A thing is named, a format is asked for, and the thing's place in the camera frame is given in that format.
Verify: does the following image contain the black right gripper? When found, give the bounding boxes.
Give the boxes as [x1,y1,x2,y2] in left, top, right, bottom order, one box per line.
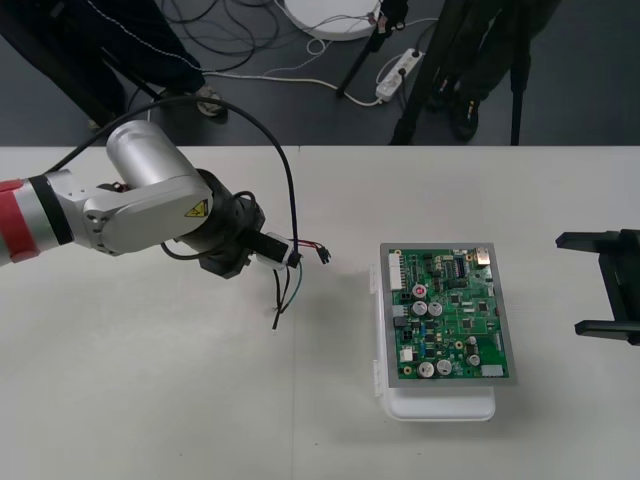
[554,228,640,347]

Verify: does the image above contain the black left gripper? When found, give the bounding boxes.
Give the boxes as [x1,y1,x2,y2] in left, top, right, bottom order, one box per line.
[198,192,267,280]

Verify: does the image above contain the red black green cable bundle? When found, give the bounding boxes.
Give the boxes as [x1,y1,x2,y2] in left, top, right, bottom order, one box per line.
[269,239,332,332]

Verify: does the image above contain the milky plastic box with lid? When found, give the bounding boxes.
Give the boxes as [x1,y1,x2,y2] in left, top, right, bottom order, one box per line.
[368,262,497,424]

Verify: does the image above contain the large black tripod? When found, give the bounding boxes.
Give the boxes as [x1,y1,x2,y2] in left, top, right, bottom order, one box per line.
[389,0,525,147]

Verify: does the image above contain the person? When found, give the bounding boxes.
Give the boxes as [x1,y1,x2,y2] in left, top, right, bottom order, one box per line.
[424,0,551,142]
[0,0,224,131]

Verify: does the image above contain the thin black stand leg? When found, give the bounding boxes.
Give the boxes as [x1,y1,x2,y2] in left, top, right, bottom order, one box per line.
[336,0,409,99]

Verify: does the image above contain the white power strip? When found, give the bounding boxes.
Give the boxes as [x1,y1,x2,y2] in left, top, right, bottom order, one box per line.
[375,47,426,105]

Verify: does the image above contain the white round base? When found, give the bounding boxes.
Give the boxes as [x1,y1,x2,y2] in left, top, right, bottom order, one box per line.
[282,0,384,42]

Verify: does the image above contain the pale grey left wrist camera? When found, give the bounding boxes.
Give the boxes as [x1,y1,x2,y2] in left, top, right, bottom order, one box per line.
[252,230,301,272]

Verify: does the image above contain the black left wrist camera cable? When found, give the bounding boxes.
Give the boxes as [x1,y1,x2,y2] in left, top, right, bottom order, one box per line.
[49,96,301,251]

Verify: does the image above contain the green circuit board grey frame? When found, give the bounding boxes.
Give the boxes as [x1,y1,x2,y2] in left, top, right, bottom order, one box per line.
[378,242,520,389]

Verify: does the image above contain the white floor cable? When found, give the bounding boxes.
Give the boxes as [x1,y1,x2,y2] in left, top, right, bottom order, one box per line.
[202,37,381,107]

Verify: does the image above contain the black floor cables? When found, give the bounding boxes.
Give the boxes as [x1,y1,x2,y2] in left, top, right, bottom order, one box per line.
[164,0,311,76]

